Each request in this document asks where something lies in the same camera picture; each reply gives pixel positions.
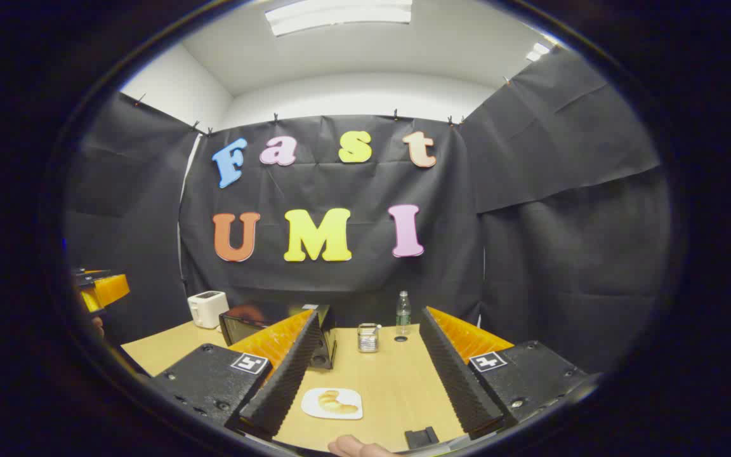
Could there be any ceiling light panel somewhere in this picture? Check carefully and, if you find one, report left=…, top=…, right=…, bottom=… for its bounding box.
left=264, top=0, right=414, bottom=37

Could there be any white toaster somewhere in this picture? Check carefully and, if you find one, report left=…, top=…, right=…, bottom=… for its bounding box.
left=187, top=291, right=230, bottom=329

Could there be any white square plate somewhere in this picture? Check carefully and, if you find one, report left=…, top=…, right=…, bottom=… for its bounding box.
left=301, top=388, right=364, bottom=420

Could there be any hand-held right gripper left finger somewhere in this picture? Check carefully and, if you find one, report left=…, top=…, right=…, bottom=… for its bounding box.
left=152, top=308, right=325, bottom=441

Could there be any clear plastic water bottle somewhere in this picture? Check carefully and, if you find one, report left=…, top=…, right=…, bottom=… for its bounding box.
left=395, top=291, right=412, bottom=336

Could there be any black backdrop cloth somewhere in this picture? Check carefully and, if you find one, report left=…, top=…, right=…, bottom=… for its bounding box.
left=64, top=48, right=671, bottom=375

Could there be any black electric oven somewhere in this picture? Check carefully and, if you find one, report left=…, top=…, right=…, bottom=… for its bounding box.
left=218, top=303, right=338, bottom=370

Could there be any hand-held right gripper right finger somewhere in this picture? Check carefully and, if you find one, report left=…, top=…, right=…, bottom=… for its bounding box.
left=419, top=306, right=600, bottom=439

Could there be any metal mesh holder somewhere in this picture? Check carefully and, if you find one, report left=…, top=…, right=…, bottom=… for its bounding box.
left=357, top=323, right=380, bottom=354

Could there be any golden croissant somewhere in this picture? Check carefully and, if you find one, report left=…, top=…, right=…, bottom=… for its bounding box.
left=318, top=390, right=360, bottom=414

